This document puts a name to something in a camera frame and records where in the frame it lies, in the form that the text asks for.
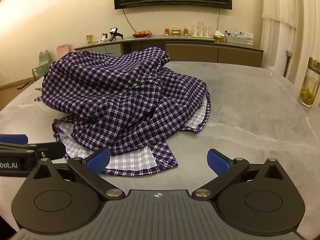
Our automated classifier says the white tray with small things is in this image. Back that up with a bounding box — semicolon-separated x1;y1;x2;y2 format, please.
224;30;248;45

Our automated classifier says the long grey sideboard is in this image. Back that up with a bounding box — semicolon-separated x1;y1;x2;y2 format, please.
74;35;264;68

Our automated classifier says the set of glass cups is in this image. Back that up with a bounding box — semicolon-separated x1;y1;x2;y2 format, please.
191;21;211;38

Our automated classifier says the navy plaid shirt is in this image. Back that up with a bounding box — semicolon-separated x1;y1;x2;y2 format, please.
34;46;212;177

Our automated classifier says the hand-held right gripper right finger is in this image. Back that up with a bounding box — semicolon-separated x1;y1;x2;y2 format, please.
191;149;288;202

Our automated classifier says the gold tissue box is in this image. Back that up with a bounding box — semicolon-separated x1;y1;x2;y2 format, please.
213;30;226;42

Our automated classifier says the glass tea bottle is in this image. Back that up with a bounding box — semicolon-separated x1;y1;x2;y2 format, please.
298;57;320;108

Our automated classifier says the black power cable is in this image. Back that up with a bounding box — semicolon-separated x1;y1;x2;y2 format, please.
91;39;106;53

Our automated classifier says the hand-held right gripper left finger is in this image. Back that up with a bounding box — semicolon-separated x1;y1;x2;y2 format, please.
32;147;125;202

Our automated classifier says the handheld device with screen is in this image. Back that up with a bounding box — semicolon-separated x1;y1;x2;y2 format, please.
108;27;124;42

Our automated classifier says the white curtain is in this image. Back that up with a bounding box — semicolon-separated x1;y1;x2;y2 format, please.
261;0;320;88

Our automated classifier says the green plastic chair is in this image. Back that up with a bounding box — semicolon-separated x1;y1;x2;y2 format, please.
32;51;51;82

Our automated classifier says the red plate of fruit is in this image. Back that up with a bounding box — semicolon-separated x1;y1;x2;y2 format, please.
132;30;152;38

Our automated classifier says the pink plastic chair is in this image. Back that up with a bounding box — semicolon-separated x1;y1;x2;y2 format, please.
57;44;70;58

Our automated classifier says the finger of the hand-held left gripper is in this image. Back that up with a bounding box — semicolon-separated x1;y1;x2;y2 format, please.
0;142;66;159
0;134;29;145

